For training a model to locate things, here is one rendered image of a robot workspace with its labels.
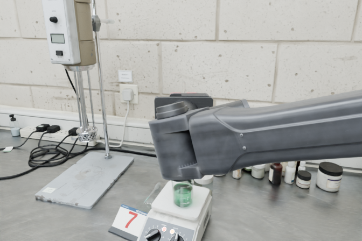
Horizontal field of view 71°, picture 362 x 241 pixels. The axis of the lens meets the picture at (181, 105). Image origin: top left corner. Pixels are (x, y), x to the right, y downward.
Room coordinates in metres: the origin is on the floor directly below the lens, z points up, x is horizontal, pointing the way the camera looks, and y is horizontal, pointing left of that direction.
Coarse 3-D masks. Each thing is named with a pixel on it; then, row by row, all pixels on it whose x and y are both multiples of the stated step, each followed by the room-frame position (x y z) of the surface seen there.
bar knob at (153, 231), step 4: (148, 232) 0.47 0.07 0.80; (152, 232) 0.45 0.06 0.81; (156, 232) 0.45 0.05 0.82; (160, 232) 0.47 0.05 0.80; (148, 236) 0.45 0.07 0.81; (152, 236) 0.45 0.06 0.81; (156, 236) 0.46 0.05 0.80; (160, 236) 0.46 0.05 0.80; (148, 240) 0.45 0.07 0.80; (152, 240) 0.45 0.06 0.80; (156, 240) 0.45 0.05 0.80
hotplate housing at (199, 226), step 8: (208, 200) 0.56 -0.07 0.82; (208, 208) 0.55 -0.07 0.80; (152, 216) 0.50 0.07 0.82; (160, 216) 0.50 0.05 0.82; (168, 216) 0.50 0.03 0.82; (176, 216) 0.50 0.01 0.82; (200, 216) 0.50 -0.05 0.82; (208, 216) 0.55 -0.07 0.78; (144, 224) 0.49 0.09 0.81; (176, 224) 0.48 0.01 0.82; (184, 224) 0.48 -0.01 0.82; (192, 224) 0.47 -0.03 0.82; (200, 224) 0.48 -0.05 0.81; (200, 232) 0.48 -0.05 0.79; (192, 240) 0.44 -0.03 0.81; (200, 240) 0.48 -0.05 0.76
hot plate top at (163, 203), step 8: (168, 184) 0.60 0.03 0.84; (160, 192) 0.57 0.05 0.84; (168, 192) 0.57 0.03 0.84; (200, 192) 0.57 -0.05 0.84; (208, 192) 0.57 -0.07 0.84; (160, 200) 0.53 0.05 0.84; (168, 200) 0.53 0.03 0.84; (200, 200) 0.53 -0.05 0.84; (152, 208) 0.51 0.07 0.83; (160, 208) 0.50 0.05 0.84; (168, 208) 0.50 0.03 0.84; (176, 208) 0.50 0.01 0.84; (192, 208) 0.50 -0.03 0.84; (200, 208) 0.50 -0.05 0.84; (184, 216) 0.48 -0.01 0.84; (192, 216) 0.48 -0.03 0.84
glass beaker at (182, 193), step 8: (176, 184) 0.50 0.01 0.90; (184, 184) 0.50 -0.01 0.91; (192, 184) 0.51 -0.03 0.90; (176, 192) 0.51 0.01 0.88; (184, 192) 0.50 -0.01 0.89; (192, 192) 0.52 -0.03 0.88; (176, 200) 0.51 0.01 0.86; (184, 200) 0.50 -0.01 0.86; (192, 200) 0.52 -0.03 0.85; (184, 208) 0.50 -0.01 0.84
